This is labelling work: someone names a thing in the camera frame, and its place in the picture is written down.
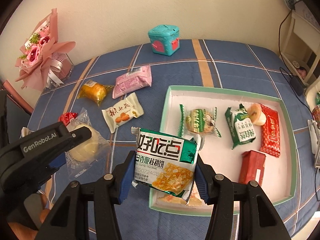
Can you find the green white snack packet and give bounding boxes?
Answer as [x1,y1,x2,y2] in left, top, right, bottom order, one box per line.
[225,103,256,149]

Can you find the green white walnut cookie packet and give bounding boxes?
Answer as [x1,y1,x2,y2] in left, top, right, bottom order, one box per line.
[131,127,202,202]

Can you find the dark red snack box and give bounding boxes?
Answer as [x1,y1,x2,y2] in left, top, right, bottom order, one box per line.
[238,150,266,185]

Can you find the clear wrapped white pastry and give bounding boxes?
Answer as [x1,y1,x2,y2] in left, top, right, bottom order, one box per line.
[65,108,112,179]

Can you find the red flower snack packet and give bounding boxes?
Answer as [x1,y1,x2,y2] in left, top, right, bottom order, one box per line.
[58,112,78,126]

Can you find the red patterned snack packet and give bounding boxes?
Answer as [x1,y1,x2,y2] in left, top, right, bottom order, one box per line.
[260,104,280,158]

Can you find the white tray with green rim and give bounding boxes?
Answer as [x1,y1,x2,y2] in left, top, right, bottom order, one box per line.
[160,86,297,205]

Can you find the orange cake in clear wrapper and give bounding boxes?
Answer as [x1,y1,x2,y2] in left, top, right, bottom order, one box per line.
[76,80,114,106]

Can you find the pink flower bouquet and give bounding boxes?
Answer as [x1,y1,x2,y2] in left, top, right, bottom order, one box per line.
[15,8,76,91]

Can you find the round cream pastry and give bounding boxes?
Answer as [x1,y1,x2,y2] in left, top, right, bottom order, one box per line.
[247,103,266,126]

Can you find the pile of snack bags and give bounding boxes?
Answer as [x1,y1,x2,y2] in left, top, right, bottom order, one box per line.
[308,103,319,168]

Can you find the cream snack packet with orange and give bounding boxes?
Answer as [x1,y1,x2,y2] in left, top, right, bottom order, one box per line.
[101,92,144,134]

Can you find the blue plaid tablecloth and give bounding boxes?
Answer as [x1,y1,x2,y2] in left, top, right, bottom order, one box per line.
[28,40,319,235]

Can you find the green cow biscuit packet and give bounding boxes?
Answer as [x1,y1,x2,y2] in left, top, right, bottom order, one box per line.
[177,104,221,138]

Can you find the black power adapter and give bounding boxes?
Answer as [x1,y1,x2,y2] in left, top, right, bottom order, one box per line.
[289,76,305,96]

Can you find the pink snack packet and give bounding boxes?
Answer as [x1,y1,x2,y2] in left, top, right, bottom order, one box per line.
[112,65,152,99]

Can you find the teal cube box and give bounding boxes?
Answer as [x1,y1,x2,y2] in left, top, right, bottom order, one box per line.
[148,24,180,56]

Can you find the black cable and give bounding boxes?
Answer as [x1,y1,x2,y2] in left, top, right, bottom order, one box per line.
[278,0,313,116]

